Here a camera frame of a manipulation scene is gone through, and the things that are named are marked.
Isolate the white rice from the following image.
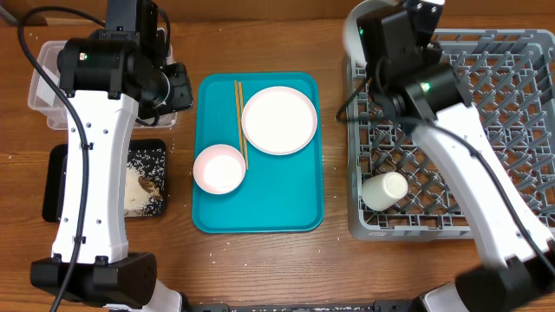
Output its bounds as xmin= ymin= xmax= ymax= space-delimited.
xmin=124 ymin=148 xmax=167 ymax=218

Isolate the black tray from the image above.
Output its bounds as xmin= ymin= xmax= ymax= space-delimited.
xmin=42 ymin=139 xmax=167 ymax=223

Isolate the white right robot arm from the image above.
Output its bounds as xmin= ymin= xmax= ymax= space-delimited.
xmin=355 ymin=1 xmax=554 ymax=311

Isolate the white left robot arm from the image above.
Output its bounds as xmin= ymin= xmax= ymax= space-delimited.
xmin=30 ymin=1 xmax=193 ymax=311

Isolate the pink bowl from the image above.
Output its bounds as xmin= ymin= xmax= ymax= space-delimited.
xmin=193 ymin=144 xmax=246 ymax=195

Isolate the large white plate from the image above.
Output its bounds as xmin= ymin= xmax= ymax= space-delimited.
xmin=243 ymin=86 xmax=317 ymax=156

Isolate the wooden chopstick left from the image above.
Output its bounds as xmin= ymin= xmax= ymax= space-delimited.
xmin=234 ymin=80 xmax=244 ymax=155

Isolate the clear plastic bin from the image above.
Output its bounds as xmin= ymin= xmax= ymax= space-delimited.
xmin=29 ymin=32 xmax=176 ymax=129

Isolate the grey dishwasher rack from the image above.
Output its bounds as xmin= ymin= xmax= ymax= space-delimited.
xmin=344 ymin=29 xmax=554 ymax=241

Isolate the white plastic cup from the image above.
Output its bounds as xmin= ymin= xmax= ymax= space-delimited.
xmin=362 ymin=172 xmax=408 ymax=211

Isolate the brown food scrap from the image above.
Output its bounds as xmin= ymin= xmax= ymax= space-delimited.
xmin=138 ymin=176 xmax=163 ymax=201

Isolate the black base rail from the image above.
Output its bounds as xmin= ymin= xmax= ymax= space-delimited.
xmin=186 ymin=300 xmax=425 ymax=312

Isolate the teal plastic tray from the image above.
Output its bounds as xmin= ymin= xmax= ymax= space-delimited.
xmin=192 ymin=72 xmax=324 ymax=234

